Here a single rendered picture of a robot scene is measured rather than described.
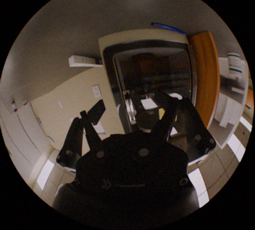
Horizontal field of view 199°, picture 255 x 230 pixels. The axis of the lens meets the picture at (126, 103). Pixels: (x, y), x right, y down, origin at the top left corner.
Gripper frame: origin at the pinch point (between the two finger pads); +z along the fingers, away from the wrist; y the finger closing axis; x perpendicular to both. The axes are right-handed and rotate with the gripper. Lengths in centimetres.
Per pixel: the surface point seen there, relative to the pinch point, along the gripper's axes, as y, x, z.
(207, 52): 31.7, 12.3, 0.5
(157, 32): 13.7, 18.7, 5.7
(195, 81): 25.7, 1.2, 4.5
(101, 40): -4.3, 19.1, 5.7
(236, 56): 70, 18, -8
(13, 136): -284, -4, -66
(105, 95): -24, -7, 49
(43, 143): -284, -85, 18
